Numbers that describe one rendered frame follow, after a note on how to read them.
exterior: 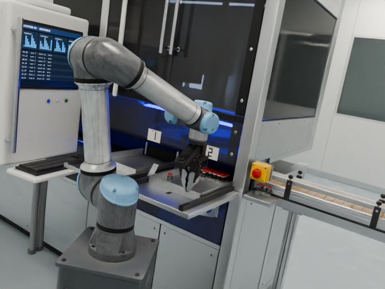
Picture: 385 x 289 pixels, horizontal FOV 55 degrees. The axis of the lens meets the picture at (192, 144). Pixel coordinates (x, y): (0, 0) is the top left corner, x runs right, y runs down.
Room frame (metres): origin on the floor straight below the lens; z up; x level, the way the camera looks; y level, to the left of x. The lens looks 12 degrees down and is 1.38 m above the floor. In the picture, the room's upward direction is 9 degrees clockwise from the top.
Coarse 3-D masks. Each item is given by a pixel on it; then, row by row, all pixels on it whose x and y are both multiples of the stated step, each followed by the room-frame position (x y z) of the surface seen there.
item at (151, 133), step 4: (148, 128) 1.86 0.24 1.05; (148, 132) 1.86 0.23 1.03; (152, 132) 1.84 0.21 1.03; (156, 132) 1.83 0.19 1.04; (160, 132) 1.82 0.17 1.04; (148, 136) 1.85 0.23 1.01; (152, 136) 1.84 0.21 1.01; (156, 136) 1.83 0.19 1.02; (160, 136) 1.81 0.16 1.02; (152, 140) 1.84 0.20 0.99; (156, 140) 1.83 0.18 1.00
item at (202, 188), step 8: (176, 168) 1.67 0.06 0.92; (152, 176) 1.49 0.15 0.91; (160, 176) 1.57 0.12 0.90; (176, 176) 1.65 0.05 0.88; (160, 184) 1.47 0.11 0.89; (168, 184) 1.45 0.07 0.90; (176, 184) 1.53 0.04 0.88; (200, 184) 1.59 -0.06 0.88; (208, 184) 1.61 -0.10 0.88; (216, 184) 1.63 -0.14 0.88; (224, 184) 1.54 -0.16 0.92; (176, 192) 1.42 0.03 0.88; (184, 192) 1.40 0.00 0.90; (192, 192) 1.38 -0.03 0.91; (200, 192) 1.48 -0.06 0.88; (208, 192) 1.42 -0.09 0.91
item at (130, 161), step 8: (112, 152) 1.78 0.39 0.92; (120, 152) 1.82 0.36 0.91; (128, 152) 1.87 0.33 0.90; (136, 152) 1.93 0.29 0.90; (120, 160) 1.77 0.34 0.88; (128, 160) 1.80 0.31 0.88; (136, 160) 1.82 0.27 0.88; (144, 160) 1.85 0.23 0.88; (152, 160) 1.87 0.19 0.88; (160, 160) 1.90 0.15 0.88; (120, 168) 1.60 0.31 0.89; (128, 168) 1.57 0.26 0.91; (136, 168) 1.68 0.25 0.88; (144, 168) 1.60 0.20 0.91
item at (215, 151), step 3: (207, 147) 1.66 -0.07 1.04; (210, 147) 1.66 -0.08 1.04; (213, 147) 1.65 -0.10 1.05; (216, 147) 1.64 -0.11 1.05; (207, 150) 1.66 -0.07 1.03; (210, 150) 1.66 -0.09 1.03; (213, 150) 1.65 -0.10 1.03; (216, 150) 1.64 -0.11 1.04; (207, 153) 1.66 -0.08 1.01; (210, 153) 1.65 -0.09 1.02; (213, 153) 1.65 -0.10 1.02; (216, 153) 1.64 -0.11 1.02; (213, 156) 1.64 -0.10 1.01; (216, 156) 1.64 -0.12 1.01; (213, 159) 1.64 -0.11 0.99; (216, 159) 1.64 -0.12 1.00
